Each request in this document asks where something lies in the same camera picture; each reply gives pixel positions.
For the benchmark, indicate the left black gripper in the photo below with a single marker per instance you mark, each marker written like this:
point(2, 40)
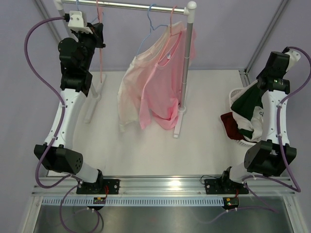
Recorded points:
point(96, 36)

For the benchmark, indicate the light blue hanger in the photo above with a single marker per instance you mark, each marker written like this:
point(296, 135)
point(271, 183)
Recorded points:
point(151, 28)
point(77, 5)

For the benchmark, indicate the cream white t shirt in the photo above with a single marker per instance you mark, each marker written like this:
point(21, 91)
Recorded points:
point(131, 89)

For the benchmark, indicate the dark red t shirt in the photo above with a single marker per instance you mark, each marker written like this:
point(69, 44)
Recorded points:
point(231, 126)

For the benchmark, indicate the green and white t shirt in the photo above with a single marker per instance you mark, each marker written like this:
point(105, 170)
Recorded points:
point(247, 110)

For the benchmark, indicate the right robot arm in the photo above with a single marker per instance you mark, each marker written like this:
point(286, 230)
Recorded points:
point(273, 154)

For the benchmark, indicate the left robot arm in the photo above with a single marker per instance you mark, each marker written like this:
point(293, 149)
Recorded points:
point(56, 153)

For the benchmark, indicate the pink t shirt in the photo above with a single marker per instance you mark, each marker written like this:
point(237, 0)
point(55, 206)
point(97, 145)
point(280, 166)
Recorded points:
point(162, 92)

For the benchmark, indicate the silver white clothes rack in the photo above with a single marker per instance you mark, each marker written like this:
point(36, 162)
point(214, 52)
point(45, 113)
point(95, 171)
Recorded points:
point(185, 60)

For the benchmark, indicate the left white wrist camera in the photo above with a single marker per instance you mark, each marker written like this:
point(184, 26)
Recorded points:
point(77, 22)

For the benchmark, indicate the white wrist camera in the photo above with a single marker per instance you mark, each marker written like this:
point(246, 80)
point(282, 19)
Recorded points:
point(77, 22)
point(294, 57)

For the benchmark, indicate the right aluminium frame post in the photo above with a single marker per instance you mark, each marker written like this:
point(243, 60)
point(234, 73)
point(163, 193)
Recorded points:
point(244, 72)

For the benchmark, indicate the white slotted cable duct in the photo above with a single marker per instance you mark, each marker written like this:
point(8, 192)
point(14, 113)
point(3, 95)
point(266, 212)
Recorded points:
point(134, 201)

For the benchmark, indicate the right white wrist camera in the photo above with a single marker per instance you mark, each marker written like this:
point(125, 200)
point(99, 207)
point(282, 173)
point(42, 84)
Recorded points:
point(294, 57)

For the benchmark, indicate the aluminium mounting rail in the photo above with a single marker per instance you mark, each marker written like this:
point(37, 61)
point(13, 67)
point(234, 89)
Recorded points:
point(162, 186)

